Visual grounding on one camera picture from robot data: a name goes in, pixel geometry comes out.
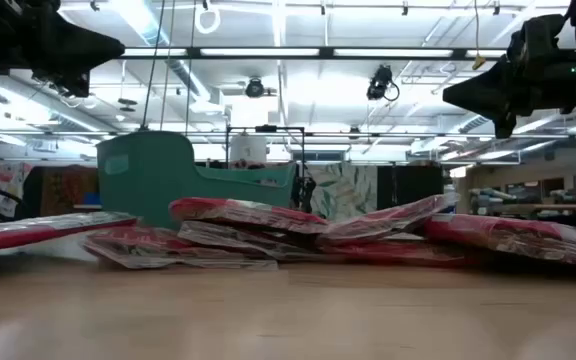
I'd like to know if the wooden shelf with goods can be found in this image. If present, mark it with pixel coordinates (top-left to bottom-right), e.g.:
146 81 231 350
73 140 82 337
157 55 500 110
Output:
455 162 576 226

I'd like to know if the white hanging ring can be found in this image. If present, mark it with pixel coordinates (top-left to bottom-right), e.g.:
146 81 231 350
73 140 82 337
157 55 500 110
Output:
194 2 223 36

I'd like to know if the black metal stand frame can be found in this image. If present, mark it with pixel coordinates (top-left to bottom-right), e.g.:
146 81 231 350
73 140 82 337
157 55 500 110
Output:
224 124 318 212

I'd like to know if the round black ceiling camera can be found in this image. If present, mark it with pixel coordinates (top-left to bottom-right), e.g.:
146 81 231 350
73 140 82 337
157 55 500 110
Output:
244 76 268 100

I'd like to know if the floral pattern cloth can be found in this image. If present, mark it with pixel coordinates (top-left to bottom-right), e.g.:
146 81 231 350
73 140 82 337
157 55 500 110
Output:
0 161 34 219

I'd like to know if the black cabinet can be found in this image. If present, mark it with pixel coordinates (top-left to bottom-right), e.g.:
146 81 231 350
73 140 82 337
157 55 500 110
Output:
376 164 445 211

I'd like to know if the dark patterned cloth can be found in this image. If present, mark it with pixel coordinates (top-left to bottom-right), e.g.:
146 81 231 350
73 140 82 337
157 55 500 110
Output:
31 164 100 219

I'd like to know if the long black cable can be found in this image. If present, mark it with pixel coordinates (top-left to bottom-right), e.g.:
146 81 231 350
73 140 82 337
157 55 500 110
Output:
139 0 168 133

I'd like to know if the silver ceiling duct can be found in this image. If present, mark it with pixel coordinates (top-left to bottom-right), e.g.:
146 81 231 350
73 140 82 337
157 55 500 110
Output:
110 0 214 104

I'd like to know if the leaf pattern panel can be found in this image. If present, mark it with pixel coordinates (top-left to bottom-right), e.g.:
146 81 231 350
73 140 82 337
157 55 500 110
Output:
303 162 379 224

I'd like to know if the black overhead camera with cable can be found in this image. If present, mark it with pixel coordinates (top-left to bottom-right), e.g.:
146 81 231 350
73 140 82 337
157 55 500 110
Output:
366 63 401 103

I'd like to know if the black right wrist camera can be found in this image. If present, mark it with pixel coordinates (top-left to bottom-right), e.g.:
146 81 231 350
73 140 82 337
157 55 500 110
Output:
506 13 565 66

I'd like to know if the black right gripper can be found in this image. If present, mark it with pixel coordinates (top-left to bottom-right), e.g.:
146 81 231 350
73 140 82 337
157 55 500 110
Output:
442 54 576 141

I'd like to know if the yellow tag on cord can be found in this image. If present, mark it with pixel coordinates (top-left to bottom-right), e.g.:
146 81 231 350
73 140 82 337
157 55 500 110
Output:
471 0 488 71

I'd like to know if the teal plastic basket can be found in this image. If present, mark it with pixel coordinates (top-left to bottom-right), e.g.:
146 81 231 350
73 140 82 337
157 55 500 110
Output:
95 130 297 231

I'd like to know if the white cylinder container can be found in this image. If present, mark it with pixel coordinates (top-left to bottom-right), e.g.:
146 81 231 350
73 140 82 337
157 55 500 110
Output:
229 131 269 166

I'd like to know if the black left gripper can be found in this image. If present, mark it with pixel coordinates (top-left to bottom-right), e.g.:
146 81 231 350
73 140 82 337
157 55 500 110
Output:
0 0 127 99

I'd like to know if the black beam with light panels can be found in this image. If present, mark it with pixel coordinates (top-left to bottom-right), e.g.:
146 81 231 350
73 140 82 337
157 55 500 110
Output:
117 45 512 61

